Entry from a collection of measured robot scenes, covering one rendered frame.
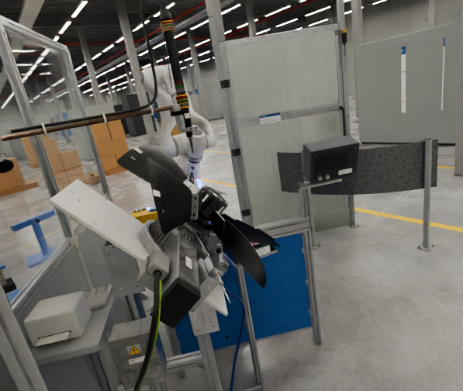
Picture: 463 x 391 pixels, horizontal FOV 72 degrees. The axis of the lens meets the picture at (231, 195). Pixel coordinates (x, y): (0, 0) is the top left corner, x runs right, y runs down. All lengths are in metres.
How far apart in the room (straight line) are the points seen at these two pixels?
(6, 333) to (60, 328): 0.24
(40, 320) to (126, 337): 0.29
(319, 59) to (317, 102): 0.37
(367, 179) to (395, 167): 0.24
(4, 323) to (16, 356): 0.11
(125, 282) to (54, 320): 0.25
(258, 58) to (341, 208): 1.73
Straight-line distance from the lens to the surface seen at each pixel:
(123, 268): 1.20
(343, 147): 1.72
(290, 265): 1.91
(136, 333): 1.25
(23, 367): 1.17
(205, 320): 1.31
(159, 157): 1.27
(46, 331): 1.32
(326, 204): 3.50
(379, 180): 2.98
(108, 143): 9.36
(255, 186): 3.19
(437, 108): 7.08
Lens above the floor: 1.57
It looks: 18 degrees down
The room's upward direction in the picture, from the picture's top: 10 degrees counter-clockwise
